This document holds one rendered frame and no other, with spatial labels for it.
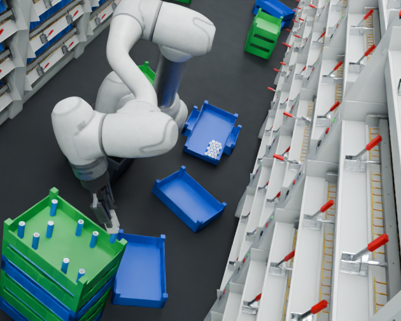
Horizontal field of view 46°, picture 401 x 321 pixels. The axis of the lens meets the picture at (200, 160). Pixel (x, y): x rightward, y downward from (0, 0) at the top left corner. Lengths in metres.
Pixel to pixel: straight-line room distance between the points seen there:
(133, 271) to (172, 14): 1.03
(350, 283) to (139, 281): 1.31
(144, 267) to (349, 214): 1.27
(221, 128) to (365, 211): 1.83
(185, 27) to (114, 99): 0.64
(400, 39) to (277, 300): 0.64
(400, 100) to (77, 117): 0.68
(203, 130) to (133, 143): 1.58
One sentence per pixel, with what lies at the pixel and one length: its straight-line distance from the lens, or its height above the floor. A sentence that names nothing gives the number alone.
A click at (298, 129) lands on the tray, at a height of 0.74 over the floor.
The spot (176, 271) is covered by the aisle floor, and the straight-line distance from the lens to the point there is 2.07.
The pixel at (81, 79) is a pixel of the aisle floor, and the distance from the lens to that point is 2.88.
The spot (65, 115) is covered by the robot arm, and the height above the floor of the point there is 0.94.
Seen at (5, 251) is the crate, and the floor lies 0.35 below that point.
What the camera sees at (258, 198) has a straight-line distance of 1.98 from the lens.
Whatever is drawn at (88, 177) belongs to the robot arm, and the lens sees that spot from 1.23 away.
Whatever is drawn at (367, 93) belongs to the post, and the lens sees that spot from 1.13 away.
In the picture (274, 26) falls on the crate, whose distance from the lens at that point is 3.94.
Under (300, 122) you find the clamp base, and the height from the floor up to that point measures 0.75.
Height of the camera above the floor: 1.65
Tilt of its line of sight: 40 degrees down
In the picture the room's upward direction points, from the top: 24 degrees clockwise
